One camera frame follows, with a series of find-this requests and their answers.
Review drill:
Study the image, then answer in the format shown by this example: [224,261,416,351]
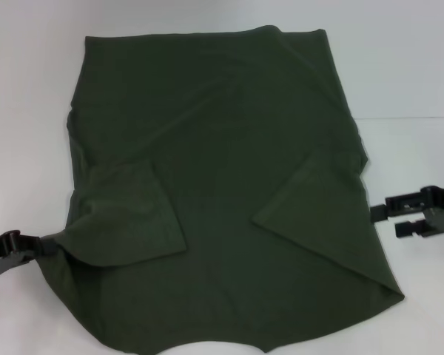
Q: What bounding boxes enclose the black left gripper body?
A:
[0,229,35,283]

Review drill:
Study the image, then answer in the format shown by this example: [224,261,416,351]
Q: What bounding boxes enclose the dark green t-shirt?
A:
[40,24,406,354]

